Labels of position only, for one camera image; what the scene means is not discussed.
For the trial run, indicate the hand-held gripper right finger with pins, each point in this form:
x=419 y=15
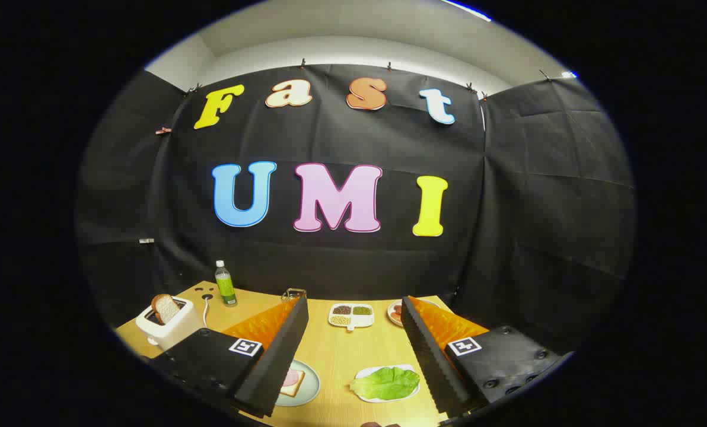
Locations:
x=430 y=356

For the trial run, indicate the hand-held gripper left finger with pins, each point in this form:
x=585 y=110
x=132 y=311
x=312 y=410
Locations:
x=273 y=362

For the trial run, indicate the green lettuce leaf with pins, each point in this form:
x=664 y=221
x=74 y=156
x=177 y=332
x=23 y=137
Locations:
x=386 y=382

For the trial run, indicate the toasted bread slice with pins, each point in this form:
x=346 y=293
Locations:
x=166 y=308

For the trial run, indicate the pink ham slice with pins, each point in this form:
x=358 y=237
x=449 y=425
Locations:
x=291 y=378

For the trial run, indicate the white bread slice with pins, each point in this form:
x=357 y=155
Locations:
x=293 y=388

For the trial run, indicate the light green round plate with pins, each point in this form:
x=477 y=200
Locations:
x=309 y=385

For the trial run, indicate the brown steak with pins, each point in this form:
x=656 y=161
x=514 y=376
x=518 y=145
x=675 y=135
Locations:
x=397 y=311

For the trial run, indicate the white round plate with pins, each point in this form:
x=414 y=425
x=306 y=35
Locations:
x=391 y=314

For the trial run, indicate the white square plate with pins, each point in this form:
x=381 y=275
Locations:
x=371 y=371

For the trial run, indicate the white divided dish with beans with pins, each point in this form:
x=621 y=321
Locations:
x=360 y=320

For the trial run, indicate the green label water bottle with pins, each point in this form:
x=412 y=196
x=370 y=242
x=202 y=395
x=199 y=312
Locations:
x=226 y=287

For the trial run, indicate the white toaster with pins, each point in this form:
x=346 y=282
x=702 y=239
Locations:
x=172 y=335

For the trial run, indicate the black backdrop cloth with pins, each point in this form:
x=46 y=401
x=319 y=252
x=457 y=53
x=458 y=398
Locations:
x=537 y=207

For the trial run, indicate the orange clip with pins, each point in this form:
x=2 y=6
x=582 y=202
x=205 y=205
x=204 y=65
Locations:
x=162 y=130

